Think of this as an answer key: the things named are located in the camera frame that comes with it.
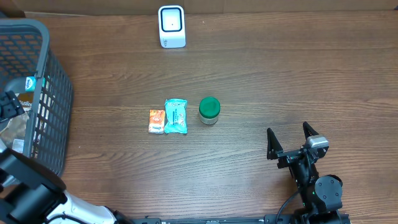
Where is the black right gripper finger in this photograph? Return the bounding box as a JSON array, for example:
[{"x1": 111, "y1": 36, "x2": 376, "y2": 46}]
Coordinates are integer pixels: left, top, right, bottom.
[
  {"x1": 267, "y1": 128, "x2": 284, "y2": 160},
  {"x1": 303, "y1": 121, "x2": 319, "y2": 139}
]

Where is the beige granola bag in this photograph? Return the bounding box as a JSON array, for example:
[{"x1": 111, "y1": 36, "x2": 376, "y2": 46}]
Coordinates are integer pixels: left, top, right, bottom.
[{"x1": 1, "y1": 92, "x2": 34, "y2": 154}]

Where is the green lid jar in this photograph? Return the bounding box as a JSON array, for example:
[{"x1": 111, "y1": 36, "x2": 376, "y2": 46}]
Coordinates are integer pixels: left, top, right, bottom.
[{"x1": 199, "y1": 96, "x2": 221, "y2": 125}]

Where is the teal snack packet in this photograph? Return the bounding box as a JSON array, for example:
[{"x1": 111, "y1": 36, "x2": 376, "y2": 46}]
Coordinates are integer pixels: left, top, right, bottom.
[{"x1": 164, "y1": 98, "x2": 188, "y2": 134}]

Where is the orange snack packet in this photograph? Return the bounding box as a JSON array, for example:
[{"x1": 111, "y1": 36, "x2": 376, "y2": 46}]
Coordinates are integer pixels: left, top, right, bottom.
[{"x1": 148, "y1": 110, "x2": 165, "y2": 134}]

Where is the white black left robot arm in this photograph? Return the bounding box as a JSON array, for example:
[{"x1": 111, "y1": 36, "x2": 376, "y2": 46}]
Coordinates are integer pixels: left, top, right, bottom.
[{"x1": 1, "y1": 147, "x2": 132, "y2": 223}]

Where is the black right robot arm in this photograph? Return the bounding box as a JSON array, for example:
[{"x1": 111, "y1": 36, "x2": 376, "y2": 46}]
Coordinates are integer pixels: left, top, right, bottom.
[{"x1": 265, "y1": 122, "x2": 349, "y2": 223}]

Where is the white barcode scanner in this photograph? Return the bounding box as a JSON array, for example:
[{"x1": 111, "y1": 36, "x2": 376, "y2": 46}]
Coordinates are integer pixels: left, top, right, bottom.
[{"x1": 158, "y1": 5, "x2": 186, "y2": 49}]

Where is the small teal white box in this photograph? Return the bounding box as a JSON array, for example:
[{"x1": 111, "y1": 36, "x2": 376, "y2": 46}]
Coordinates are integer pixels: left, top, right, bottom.
[{"x1": 25, "y1": 76, "x2": 45, "y2": 92}]

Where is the grey plastic mesh basket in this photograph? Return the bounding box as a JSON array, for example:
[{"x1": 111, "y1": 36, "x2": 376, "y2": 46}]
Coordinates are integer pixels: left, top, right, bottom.
[{"x1": 1, "y1": 19, "x2": 74, "y2": 175}]

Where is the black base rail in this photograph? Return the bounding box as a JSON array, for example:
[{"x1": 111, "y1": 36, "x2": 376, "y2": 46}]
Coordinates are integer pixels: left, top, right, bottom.
[{"x1": 132, "y1": 213, "x2": 352, "y2": 224}]

